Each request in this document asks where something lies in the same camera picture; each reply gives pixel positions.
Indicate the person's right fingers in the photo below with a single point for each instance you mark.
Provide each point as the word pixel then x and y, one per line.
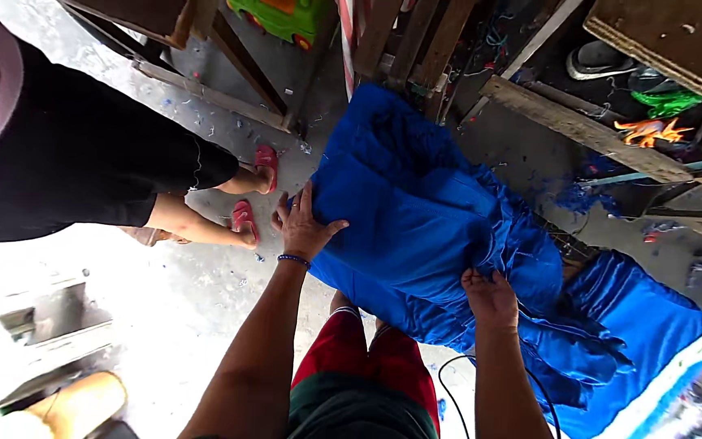
pixel 473 280

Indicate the person's left forearm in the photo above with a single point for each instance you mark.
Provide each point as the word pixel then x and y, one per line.
pixel 261 347

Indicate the person's left index finger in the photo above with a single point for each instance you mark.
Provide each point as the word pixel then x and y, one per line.
pixel 306 198

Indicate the brown wooden slatted frame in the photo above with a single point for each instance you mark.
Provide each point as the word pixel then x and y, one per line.
pixel 407 42

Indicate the person's left little finger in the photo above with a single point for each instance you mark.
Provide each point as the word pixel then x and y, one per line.
pixel 276 221

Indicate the blue fabric garment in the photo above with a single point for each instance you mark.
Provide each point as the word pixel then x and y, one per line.
pixel 400 225

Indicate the person's left middle finger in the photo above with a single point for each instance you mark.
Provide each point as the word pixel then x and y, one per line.
pixel 295 202

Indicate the tangle of blue threads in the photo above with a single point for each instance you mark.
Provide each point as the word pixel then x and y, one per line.
pixel 584 198

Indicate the blue cloth with white stripe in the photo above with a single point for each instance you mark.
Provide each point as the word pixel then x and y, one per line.
pixel 631 323

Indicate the brown plywood table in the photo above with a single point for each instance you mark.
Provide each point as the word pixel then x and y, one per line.
pixel 674 39

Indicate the orange spiky item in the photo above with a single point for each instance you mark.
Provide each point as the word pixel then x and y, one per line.
pixel 652 131

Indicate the green mesh bundle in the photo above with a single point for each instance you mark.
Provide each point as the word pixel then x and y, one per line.
pixel 668 102

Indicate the pink slipper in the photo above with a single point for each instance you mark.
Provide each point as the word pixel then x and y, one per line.
pixel 270 161
pixel 243 214

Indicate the green toy car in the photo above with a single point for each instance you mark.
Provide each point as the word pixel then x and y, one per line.
pixel 287 21

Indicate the dark wooden bench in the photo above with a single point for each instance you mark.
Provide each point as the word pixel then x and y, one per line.
pixel 238 108

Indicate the person's right forearm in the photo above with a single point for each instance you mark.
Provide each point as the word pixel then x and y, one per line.
pixel 505 384

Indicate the person's left thumb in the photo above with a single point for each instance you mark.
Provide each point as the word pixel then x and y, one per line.
pixel 337 227

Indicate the person's right hand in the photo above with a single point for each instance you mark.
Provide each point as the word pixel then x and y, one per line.
pixel 494 306

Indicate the person's right thumb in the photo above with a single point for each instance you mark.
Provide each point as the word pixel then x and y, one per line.
pixel 501 280

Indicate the grey shoe with white sole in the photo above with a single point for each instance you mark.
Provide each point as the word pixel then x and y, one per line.
pixel 598 63

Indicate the person's left hand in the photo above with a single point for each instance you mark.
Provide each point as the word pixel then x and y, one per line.
pixel 306 235

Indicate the person's left ring finger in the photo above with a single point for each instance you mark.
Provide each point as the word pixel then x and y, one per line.
pixel 283 205

